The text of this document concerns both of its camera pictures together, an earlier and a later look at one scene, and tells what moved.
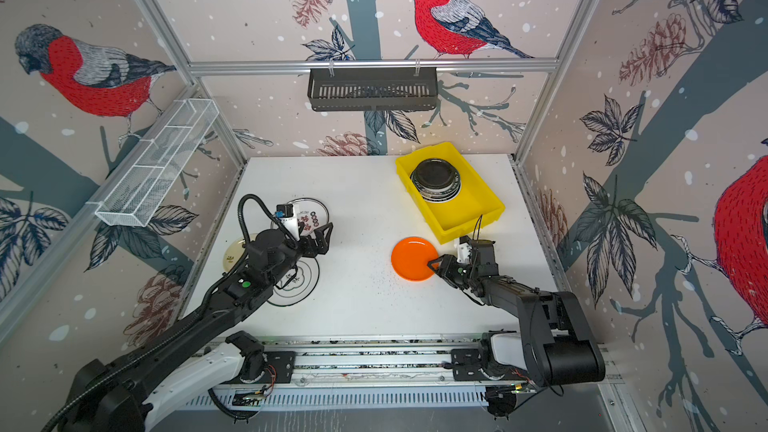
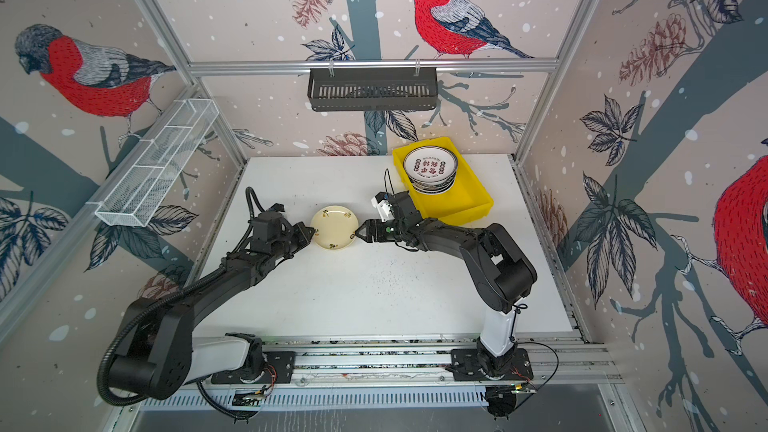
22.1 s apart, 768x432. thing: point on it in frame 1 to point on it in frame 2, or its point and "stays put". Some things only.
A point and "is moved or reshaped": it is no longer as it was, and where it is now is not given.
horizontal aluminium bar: (372, 64) stays put
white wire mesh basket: (155, 165) stays put
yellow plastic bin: (475, 204) is moved or reshaped
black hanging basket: (354, 92) stays put
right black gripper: (447, 267) to (374, 223)
